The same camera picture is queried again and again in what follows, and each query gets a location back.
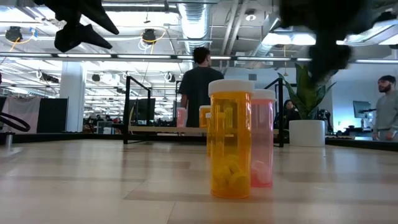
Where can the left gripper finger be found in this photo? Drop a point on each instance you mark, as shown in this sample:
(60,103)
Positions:
(96,15)
(81,35)

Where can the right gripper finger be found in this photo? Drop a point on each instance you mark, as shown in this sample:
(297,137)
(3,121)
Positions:
(339,57)
(321,62)

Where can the large orange medicine bottle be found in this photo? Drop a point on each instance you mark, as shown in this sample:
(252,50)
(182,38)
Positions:
(203,118)

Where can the small orange medicine bottle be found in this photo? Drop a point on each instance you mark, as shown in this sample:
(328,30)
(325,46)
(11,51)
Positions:
(208,137)
(230,149)

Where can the black monitor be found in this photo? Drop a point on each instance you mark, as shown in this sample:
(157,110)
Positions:
(360,107)
(141,109)

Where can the person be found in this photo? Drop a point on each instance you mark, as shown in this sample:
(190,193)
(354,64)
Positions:
(290,115)
(387,112)
(199,87)

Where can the white pillar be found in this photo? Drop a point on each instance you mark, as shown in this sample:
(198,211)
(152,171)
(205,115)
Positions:
(73,99)

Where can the green plant in white pot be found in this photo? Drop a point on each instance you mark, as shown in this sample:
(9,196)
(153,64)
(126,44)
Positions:
(306,132)

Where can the black partition panel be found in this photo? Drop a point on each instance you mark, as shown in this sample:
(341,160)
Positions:
(53,115)

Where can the pale cloth panel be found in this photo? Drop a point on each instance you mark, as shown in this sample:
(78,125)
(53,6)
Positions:
(21,109)

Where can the wooden shelf black metal frame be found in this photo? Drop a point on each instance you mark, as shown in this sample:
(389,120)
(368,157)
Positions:
(161,129)

